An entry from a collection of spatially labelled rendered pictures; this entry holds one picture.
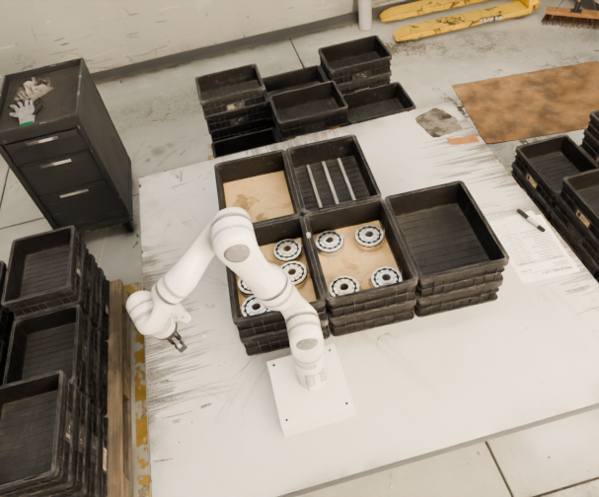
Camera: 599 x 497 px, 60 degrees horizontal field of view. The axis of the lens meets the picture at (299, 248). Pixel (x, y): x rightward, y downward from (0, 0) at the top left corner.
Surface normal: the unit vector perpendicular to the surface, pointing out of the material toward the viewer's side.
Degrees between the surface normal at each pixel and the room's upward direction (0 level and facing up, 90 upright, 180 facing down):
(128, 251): 0
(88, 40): 90
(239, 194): 0
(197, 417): 0
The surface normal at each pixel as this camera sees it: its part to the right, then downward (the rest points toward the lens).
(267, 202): -0.12, -0.65
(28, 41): 0.23, 0.71
